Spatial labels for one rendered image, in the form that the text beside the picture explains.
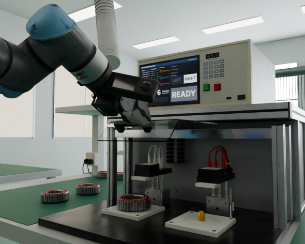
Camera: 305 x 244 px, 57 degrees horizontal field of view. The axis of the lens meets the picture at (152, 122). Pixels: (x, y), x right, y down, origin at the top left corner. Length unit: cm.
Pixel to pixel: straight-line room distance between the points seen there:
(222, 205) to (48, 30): 71
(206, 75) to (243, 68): 12
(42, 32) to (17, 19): 569
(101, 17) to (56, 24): 189
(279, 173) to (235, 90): 28
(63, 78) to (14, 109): 134
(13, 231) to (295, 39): 712
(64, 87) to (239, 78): 578
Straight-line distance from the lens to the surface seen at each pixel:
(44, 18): 53
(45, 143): 618
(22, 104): 593
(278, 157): 86
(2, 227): 108
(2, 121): 572
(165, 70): 105
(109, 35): 228
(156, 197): 106
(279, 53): 751
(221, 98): 94
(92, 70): 57
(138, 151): 125
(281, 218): 87
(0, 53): 51
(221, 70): 96
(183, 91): 100
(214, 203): 96
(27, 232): 95
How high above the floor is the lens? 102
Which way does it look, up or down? 3 degrees up
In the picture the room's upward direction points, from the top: straight up
